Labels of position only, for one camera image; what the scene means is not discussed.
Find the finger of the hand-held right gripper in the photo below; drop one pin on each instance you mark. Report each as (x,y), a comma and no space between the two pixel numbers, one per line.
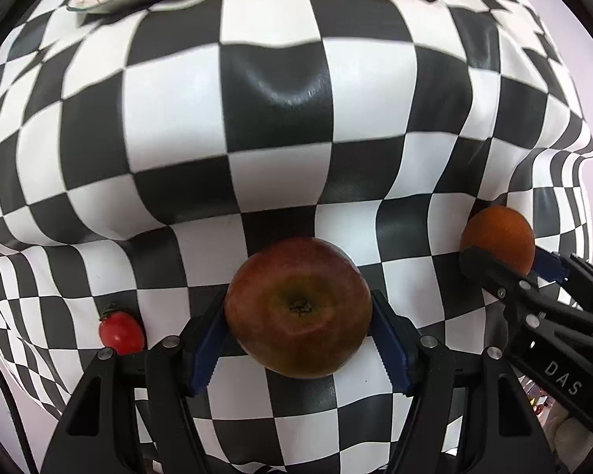
(553,266)
(514,296)

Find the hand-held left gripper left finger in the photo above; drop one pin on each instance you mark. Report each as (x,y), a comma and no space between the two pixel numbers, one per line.
(207,350)

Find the black and white checkered cloth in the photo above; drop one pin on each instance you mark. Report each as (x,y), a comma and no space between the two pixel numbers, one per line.
(276,182)

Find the red cherry tomato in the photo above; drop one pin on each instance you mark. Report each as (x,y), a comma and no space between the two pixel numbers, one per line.
(121,333)

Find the white plastic bag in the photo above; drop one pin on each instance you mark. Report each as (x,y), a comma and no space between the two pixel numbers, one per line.
(573,434)

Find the dark reddish orange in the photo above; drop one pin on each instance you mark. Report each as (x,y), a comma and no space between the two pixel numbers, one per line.
(496,234)

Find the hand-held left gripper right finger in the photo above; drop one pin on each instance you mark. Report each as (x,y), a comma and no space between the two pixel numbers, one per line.
(390,350)

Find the small dark red apple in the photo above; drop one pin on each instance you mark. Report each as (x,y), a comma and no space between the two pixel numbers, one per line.
(296,306)

